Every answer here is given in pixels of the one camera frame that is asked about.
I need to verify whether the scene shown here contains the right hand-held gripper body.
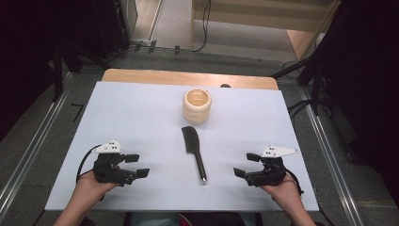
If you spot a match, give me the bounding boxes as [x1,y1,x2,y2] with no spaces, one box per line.
[246,144,300,187]

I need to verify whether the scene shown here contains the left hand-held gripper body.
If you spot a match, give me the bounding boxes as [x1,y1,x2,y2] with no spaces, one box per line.
[92,139,137,186]

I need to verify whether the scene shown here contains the cream ribbed holder cup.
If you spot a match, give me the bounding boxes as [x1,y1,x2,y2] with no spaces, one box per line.
[182,88,213,124]

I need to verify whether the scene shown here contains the person's right hand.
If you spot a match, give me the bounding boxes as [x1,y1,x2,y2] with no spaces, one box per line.
[259,173,304,206]

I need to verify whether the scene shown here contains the person's left hand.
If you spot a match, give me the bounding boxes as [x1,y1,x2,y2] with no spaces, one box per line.
[73,170,122,202]

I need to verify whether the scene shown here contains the white board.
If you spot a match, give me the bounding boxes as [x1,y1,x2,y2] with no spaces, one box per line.
[44,81,320,212]

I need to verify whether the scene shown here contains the person's clothing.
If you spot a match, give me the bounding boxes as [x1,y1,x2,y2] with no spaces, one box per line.
[124,211,265,226]

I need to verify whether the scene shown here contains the black stand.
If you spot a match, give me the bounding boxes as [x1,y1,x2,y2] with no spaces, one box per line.
[51,39,111,102]
[270,46,328,117]

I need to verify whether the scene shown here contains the light wooden shelf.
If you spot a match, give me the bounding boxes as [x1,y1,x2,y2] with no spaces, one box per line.
[190,0,343,61]

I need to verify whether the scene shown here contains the left hand-held gripper cable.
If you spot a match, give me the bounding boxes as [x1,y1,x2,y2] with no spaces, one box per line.
[75,144,104,184]

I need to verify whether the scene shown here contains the hand-held gripper cable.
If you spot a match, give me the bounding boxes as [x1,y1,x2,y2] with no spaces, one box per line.
[282,169,305,196]
[75,144,104,184]

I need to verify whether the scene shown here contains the right hand-held gripper cable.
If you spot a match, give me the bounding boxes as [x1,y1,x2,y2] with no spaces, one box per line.
[282,169,305,196]

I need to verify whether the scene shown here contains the metal floor rail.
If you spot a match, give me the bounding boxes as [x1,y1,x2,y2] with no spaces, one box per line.
[298,87,365,226]
[0,71,75,218]

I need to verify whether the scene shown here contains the black floor cables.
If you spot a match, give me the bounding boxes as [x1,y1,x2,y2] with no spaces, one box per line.
[286,99,312,121]

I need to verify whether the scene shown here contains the hanging black cable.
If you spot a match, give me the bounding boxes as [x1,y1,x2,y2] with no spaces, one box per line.
[190,0,212,54]

